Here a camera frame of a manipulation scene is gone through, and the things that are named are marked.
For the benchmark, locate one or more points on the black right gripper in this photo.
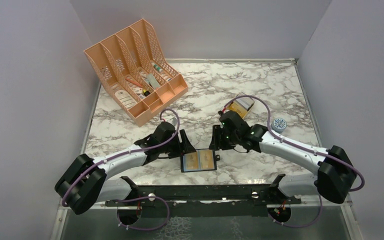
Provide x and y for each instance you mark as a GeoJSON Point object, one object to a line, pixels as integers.
{"type": "Point", "coordinates": [215, 142]}

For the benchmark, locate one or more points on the black leather card holder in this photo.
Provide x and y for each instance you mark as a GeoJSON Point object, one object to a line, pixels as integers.
{"type": "Point", "coordinates": [215, 156]}

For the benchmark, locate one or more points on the white credit card stack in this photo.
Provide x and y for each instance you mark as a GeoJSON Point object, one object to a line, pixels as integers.
{"type": "Point", "coordinates": [245, 102]}

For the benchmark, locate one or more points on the beige oval card tray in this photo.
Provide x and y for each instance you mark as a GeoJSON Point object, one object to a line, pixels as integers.
{"type": "Point", "coordinates": [238, 109]}

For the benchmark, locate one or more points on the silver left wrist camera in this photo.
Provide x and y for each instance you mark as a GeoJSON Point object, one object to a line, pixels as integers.
{"type": "Point", "coordinates": [173, 121]}

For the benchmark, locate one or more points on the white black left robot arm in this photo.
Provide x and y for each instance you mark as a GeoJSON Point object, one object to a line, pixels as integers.
{"type": "Point", "coordinates": [80, 187]}

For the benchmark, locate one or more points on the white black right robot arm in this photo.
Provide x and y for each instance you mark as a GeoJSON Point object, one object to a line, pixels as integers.
{"type": "Point", "coordinates": [331, 173]}

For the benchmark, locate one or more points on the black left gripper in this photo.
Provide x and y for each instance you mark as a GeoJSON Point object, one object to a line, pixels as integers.
{"type": "Point", "coordinates": [185, 146]}

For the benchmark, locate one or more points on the orange plastic desk organizer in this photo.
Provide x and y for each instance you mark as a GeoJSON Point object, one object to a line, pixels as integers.
{"type": "Point", "coordinates": [130, 53]}

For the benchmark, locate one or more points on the green white tube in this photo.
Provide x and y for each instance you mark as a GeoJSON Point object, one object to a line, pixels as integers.
{"type": "Point", "coordinates": [157, 67]}

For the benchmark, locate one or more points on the orange pen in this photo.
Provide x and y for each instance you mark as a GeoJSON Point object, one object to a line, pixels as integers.
{"type": "Point", "coordinates": [134, 82]}

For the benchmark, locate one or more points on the blue patterned round tin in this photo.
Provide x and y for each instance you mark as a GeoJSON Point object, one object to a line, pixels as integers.
{"type": "Point", "coordinates": [279, 125]}

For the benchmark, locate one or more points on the gold credit card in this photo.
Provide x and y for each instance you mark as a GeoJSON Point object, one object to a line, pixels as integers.
{"type": "Point", "coordinates": [191, 162]}
{"type": "Point", "coordinates": [206, 159]}

